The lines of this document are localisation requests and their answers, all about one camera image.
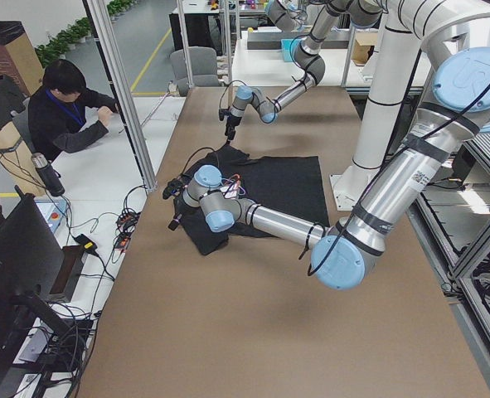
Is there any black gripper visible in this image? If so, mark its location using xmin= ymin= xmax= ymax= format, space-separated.
xmin=167 ymin=176 xmax=189 ymax=231
xmin=225 ymin=112 xmax=241 ymax=141

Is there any black t-shirt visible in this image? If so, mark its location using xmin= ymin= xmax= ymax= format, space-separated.
xmin=180 ymin=145 xmax=329 ymax=255

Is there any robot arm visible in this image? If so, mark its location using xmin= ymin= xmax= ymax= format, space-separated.
xmin=219 ymin=1 xmax=382 ymax=142
xmin=163 ymin=1 xmax=490 ymax=289

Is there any red black USB hub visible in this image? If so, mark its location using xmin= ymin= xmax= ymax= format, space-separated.
xmin=114 ymin=209 xmax=141 ymax=253

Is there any grey office chair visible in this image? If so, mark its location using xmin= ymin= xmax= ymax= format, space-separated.
xmin=170 ymin=46 xmax=221 ymax=96

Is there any dark thermos flask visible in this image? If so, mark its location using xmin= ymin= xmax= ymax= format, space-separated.
xmin=31 ymin=153 xmax=65 ymax=197

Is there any seated person in black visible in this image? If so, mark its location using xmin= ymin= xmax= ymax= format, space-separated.
xmin=28 ymin=59 xmax=118 ymax=162

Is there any black Huawei monitor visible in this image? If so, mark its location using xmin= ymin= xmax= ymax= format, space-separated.
xmin=0 ymin=194 xmax=91 ymax=385

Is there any aluminium frame post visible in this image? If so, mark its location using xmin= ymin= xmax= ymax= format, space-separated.
xmin=82 ymin=0 xmax=157 ymax=192

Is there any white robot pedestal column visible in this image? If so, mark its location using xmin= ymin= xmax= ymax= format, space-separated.
xmin=332 ymin=9 xmax=420 ymax=211

